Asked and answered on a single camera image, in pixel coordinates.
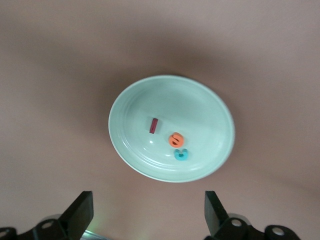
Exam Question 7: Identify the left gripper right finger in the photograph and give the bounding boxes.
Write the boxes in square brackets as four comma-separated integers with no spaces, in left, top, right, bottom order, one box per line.
[203,190,301,240]

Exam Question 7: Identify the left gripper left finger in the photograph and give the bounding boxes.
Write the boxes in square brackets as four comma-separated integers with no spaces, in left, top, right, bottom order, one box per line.
[0,190,95,240]

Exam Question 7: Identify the teal letter c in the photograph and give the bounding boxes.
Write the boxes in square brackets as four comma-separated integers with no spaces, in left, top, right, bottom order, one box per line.
[173,148,190,162]

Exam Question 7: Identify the orange letter e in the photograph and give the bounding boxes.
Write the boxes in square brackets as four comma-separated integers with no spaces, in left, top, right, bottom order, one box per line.
[168,132,185,149]

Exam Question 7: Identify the dark red letter l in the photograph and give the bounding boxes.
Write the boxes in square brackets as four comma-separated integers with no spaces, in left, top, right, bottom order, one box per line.
[148,117,160,135]

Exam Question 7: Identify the green round plate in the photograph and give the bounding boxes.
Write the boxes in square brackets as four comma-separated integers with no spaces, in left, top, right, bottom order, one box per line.
[107,74,236,183]

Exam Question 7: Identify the brown table cover sheet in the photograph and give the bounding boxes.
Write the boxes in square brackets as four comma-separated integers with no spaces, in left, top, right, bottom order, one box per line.
[0,0,320,240]

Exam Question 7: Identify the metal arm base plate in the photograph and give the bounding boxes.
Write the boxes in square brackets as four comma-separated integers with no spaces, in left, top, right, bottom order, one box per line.
[83,229,108,240]

